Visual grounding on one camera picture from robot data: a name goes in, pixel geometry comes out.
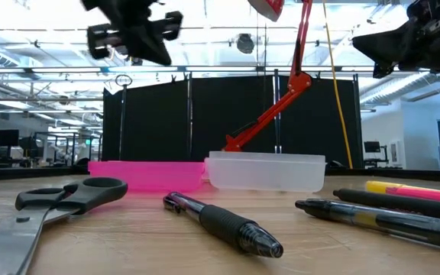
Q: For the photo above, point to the black partition screen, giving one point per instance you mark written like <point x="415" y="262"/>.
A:
<point x="155" y="122"/>

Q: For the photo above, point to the small black dome object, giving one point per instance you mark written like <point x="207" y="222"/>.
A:
<point x="335" y="165"/>

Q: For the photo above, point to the translucent white supply box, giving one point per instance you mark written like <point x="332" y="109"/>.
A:
<point x="266" y="172"/>

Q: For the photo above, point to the overhead aluminium frame beam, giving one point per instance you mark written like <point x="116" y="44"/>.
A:
<point x="220" y="69"/>

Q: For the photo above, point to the small dark computer monitor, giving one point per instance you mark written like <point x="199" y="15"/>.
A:
<point x="372" y="146"/>

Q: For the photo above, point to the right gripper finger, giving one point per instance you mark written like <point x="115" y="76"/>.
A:
<point x="386" y="44"/>
<point x="381" y="70"/>

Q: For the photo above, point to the pen with black rubber grip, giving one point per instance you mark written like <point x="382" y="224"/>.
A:
<point x="224" y="225"/>

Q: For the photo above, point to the black pen yellow band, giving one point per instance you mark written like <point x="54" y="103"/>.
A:
<point x="388" y="221"/>

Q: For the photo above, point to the silver ceiling air duct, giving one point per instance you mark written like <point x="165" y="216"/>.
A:
<point x="395" y="89"/>

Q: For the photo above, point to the black marker pen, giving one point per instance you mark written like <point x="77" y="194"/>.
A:
<point x="395" y="202"/>

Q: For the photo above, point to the pink plastic box lid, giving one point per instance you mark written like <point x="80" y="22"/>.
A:
<point x="147" y="175"/>

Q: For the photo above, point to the black table edge rail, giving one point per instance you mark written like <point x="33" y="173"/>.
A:
<point x="13" y="174"/>

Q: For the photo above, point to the background black metal frame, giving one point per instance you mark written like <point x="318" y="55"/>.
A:
<point x="71" y="147"/>

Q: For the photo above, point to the yellow and pink highlighter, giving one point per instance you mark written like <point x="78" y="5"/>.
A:
<point x="418" y="192"/>

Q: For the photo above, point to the red desk lamp head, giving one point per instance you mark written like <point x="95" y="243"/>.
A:
<point x="269" y="7"/>

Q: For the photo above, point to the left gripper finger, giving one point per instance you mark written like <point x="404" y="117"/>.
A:
<point x="145" y="51"/>
<point x="157" y="42"/>

